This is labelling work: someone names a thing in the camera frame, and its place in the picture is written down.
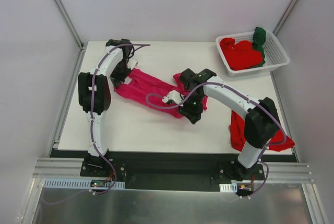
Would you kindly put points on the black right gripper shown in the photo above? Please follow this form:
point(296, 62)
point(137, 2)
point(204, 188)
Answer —
point(191, 112)

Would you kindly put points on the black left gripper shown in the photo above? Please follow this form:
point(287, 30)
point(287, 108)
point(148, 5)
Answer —
point(118, 78)

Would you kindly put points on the magenta t shirt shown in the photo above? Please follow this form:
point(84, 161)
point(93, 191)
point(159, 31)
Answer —
point(141, 84)

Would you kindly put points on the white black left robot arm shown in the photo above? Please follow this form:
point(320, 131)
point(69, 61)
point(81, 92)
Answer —
point(94, 95)

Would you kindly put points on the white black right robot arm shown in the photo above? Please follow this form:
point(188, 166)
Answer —
point(260, 116)

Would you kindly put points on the red t shirt in basket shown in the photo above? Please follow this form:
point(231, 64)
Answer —
point(240, 56)

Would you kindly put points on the black centre base bar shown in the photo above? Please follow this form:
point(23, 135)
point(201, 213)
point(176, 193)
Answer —
point(166, 171)

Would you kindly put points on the folded red t shirt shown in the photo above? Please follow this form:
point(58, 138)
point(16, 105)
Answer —
point(238, 140)

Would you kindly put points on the green t shirt in basket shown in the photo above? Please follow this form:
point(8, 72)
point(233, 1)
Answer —
point(259, 38)

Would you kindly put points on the white plastic laundry basket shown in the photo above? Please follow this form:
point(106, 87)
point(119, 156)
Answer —
point(275, 55)

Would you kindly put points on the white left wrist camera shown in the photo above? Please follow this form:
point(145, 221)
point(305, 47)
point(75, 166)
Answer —
point(132, 63)

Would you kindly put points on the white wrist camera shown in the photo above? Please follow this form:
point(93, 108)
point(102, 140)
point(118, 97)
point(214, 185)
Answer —
point(132, 63)
point(173, 97)

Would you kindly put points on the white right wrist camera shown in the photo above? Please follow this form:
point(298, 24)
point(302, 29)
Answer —
point(173, 97)

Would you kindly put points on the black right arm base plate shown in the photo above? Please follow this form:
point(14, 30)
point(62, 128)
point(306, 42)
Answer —
point(235, 171)

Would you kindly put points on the white right cable duct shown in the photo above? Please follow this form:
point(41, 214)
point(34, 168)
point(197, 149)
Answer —
point(228, 188)

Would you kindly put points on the white cable duct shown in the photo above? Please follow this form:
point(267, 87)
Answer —
point(84, 184)
point(228, 188)

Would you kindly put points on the aluminium left frame rail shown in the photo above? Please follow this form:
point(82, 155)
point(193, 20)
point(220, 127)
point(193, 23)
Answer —
point(73, 75)

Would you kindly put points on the aluminium frame rail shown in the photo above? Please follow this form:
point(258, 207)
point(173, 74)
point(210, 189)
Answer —
point(73, 75)
point(284, 17)
point(279, 172)

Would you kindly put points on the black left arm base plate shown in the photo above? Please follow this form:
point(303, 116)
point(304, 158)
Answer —
point(93, 166)

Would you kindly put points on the aluminium front frame rail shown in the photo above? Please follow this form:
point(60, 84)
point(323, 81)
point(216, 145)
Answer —
point(279, 172)

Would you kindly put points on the white left cable duct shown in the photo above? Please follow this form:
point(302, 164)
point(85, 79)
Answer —
point(84, 184)

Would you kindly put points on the aluminium right frame rail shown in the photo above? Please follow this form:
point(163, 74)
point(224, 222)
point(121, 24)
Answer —
point(284, 17)

